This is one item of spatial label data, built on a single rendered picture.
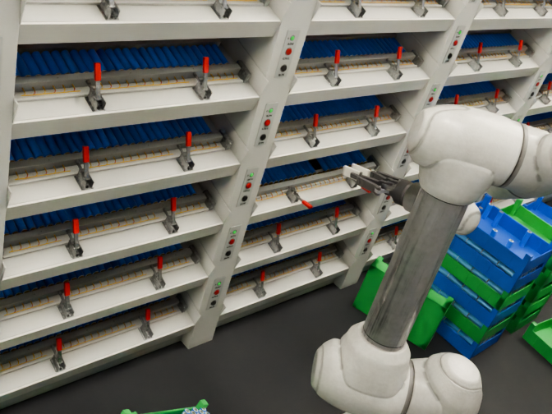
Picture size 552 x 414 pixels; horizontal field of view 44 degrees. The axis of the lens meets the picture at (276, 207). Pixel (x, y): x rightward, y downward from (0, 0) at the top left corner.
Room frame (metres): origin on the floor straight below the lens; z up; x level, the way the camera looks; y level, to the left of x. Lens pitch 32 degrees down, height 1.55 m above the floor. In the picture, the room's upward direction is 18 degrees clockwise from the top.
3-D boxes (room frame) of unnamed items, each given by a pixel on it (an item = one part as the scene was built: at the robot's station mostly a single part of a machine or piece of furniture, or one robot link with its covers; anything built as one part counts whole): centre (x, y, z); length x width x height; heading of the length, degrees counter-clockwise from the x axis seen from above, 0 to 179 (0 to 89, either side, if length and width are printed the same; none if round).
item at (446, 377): (1.20, -0.51, 0.44); 0.18 x 0.16 x 0.22; 94
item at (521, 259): (2.08, -0.77, 0.44); 0.30 x 0.20 x 0.08; 51
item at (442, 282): (2.08, -0.77, 0.20); 0.30 x 0.20 x 0.08; 51
